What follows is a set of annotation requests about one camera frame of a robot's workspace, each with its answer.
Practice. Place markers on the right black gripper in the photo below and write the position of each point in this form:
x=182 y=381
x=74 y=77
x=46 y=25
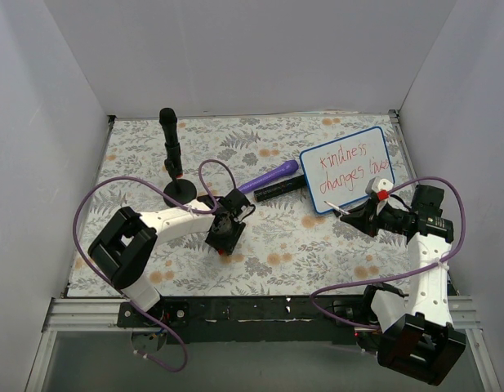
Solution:
x=368 y=218

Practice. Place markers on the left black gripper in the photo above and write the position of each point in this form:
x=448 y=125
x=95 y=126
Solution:
x=225 y=240

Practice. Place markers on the red whiteboard marker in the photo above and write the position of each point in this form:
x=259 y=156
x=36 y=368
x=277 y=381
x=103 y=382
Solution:
x=337 y=209

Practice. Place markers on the blue framed whiteboard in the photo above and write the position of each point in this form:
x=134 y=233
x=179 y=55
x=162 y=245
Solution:
x=338 y=171

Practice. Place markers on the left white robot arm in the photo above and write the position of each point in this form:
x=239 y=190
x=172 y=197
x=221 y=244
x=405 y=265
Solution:
x=123 y=248

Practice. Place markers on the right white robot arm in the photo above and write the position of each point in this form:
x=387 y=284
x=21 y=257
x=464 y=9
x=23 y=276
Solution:
x=417 y=336

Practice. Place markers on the black microphone on stand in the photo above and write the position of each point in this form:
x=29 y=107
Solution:
x=183 y=191

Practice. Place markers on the black glitter microphone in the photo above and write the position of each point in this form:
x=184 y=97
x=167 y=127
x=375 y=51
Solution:
x=281 y=188

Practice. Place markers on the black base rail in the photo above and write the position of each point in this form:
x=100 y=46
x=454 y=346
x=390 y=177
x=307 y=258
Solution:
x=209 y=319

